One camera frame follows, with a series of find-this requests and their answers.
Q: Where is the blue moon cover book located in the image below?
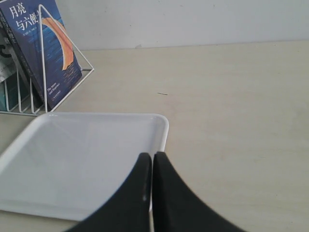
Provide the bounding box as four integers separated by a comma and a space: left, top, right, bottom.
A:
0, 0, 84, 112

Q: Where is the white grey illustrated book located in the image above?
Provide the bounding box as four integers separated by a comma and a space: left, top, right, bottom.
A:
0, 81, 7, 111

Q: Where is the black spine book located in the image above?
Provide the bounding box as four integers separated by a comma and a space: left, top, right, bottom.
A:
0, 24, 34, 113

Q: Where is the white plastic tray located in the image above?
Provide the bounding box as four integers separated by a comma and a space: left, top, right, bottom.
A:
0, 112, 169, 221

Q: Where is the white wire book rack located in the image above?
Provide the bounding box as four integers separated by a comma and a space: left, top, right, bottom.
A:
0, 4, 94, 116

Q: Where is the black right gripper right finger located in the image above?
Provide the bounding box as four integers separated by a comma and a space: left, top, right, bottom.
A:
153, 152, 244, 232

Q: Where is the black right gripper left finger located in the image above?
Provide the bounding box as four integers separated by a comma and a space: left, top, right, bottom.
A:
67, 153, 152, 232

